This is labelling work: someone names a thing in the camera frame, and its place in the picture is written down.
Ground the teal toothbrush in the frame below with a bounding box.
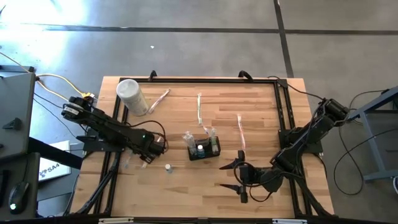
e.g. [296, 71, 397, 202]
[196, 92, 206, 127]

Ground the black table frame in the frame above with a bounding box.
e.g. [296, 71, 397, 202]
[63, 77, 335, 218]

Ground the blue grey metal cart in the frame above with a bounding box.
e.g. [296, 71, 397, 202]
[346, 85, 398, 184]

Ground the orange green toothbrush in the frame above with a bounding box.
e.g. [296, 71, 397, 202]
[236, 113, 247, 152]

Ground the black desk bracket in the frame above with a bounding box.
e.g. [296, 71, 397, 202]
[2, 117, 23, 131]

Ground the yellow cable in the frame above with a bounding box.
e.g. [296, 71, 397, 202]
[0, 51, 94, 102]

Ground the white printed box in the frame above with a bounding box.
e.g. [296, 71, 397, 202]
[39, 139, 73, 183]

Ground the black computer mouse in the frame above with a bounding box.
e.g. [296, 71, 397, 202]
[7, 180, 30, 215]

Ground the black floor cable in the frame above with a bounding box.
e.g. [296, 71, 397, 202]
[333, 127, 398, 197]

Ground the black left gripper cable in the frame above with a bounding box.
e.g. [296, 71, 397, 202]
[129, 119, 169, 153]

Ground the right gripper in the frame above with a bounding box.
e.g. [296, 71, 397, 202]
[219, 150, 265, 203]

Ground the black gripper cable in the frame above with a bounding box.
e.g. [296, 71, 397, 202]
[233, 161, 276, 203]
[129, 119, 169, 153]

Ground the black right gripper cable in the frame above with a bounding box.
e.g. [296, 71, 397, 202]
[233, 161, 276, 203]

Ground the black wire caddy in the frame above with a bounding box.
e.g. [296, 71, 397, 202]
[187, 136, 222, 162]

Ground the white tape strip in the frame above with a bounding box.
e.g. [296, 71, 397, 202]
[98, 217, 134, 224]
[272, 218, 307, 224]

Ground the white wipes canister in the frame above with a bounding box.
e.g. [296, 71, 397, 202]
[116, 78, 150, 118]

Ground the grey desk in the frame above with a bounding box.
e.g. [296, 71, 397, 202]
[0, 65, 41, 218]

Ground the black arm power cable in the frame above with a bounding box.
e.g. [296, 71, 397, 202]
[267, 75, 326, 102]

